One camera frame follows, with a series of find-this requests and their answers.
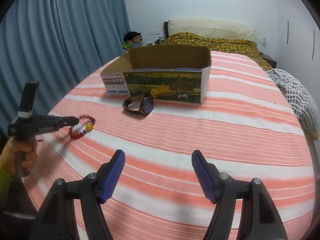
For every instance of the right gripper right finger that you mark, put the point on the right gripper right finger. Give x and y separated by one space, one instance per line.
259 219

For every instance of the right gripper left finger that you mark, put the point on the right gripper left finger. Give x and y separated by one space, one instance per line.
56 217

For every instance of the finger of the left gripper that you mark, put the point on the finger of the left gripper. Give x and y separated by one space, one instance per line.
70 121

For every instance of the black wristwatch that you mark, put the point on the black wristwatch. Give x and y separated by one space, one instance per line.
146 104

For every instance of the left forearm green sleeve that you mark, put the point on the left forearm green sleeve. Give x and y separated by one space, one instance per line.
5 181

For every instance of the left hand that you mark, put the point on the left hand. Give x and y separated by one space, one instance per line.
10 150

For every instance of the blue curtain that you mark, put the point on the blue curtain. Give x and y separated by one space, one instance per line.
58 43

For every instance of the pink striped cloth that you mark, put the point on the pink striped cloth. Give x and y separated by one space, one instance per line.
244 126

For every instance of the doll with black hat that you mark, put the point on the doll with black hat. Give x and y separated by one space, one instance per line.
132 39

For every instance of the cardboard box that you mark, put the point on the cardboard box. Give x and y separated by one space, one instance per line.
169 72

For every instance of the grey checkered blanket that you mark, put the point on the grey checkered blanket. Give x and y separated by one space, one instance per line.
300 100

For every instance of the wooden headboard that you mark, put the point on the wooden headboard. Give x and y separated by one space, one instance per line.
166 32

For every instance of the dark nightstand right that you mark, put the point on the dark nightstand right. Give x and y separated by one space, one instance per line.
269 59

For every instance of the orange floral bedspread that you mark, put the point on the orange floral bedspread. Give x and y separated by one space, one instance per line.
238 46

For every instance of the white wardrobe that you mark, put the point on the white wardrobe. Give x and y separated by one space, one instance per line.
298 44

